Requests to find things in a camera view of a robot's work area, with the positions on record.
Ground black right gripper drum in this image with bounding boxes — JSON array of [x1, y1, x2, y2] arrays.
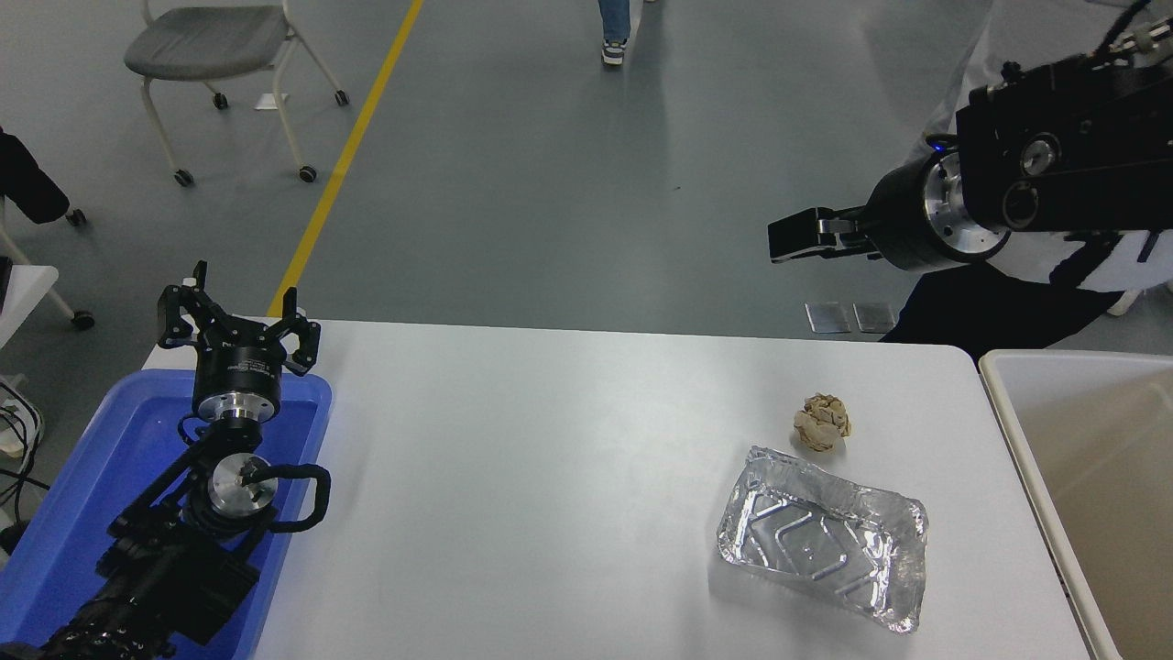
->
[[864, 161, 963, 275]]

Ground crumpled tan paper ball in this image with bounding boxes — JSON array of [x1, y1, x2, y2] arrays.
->
[[793, 393, 852, 454]]

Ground black floor cables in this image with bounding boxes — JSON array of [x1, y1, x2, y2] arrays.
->
[[0, 378, 51, 551]]

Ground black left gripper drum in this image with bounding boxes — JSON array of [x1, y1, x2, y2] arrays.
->
[[191, 316, 284, 401]]

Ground grey seat wheeled chair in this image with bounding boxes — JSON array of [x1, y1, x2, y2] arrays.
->
[[124, 0, 351, 188]]

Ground person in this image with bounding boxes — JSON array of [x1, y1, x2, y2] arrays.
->
[[880, 0, 1173, 363], [597, 0, 661, 67]]

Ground black garment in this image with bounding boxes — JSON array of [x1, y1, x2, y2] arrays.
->
[[0, 128, 71, 226]]

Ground small white table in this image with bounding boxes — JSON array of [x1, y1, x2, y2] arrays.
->
[[0, 266, 59, 349]]

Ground blue plastic tray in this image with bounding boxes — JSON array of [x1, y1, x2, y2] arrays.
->
[[0, 369, 333, 660]]

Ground large pale bin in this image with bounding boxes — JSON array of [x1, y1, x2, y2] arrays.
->
[[979, 348, 1173, 660]]

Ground silver foil tray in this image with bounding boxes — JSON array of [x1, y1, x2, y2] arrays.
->
[[716, 446, 929, 635]]

